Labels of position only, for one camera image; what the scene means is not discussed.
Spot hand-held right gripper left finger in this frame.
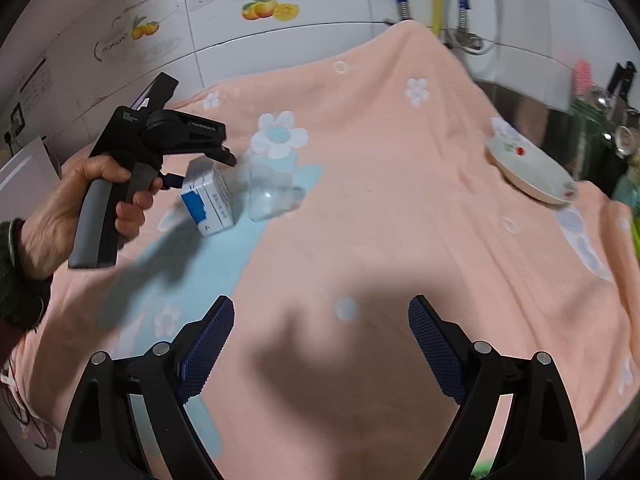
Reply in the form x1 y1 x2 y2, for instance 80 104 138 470
56 296 236 480

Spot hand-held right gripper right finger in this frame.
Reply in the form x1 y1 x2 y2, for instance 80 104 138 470
407 295 586 480

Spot white and blue box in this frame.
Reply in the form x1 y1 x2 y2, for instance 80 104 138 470
180 156 236 239

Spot person's left forearm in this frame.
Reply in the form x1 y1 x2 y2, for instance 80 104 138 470
0 217 54 334

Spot person's left hand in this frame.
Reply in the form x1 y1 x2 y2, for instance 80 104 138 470
21 154 164 281

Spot clear plastic cup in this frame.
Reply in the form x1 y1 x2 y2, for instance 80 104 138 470
235 152 307 224

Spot white panel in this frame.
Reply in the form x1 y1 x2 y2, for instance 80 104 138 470
0 137 62 202

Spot pink flowered towel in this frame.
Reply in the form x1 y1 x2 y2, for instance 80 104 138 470
0 20 640 480

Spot white plate with red print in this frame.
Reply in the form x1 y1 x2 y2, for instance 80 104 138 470
484 132 579 206

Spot glass jar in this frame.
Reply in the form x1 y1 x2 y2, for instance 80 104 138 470
569 85 614 182

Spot pink brush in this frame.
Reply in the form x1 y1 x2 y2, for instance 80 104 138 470
572 58 594 97

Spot wall power socket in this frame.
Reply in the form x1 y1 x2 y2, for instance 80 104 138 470
4 102 27 151

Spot metal hose with valve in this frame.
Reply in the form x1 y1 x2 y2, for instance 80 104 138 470
451 0 507 57

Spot black handled knives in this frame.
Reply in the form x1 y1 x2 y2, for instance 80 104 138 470
606 60 639 112

